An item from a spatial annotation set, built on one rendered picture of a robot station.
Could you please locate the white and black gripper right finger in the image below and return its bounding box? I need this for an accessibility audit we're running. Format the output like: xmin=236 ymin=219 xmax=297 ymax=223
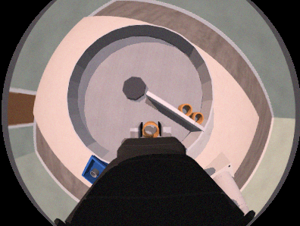
xmin=158 ymin=121 xmax=171 ymax=137

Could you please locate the bronze bushing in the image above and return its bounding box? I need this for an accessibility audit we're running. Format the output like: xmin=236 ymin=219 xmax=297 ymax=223
xmin=189 ymin=112 xmax=204 ymax=124
xmin=142 ymin=121 xmax=159 ymax=138
xmin=178 ymin=104 xmax=192 ymax=116

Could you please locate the blue crate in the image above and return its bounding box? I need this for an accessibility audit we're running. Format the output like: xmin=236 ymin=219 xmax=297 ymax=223
xmin=82 ymin=155 xmax=108 ymax=184

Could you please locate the grey metal bushing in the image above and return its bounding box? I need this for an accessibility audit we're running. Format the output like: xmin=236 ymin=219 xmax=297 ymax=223
xmin=90 ymin=168 xmax=99 ymax=177

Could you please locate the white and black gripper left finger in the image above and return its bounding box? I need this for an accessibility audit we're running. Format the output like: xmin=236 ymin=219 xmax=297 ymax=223
xmin=130 ymin=122 xmax=143 ymax=138

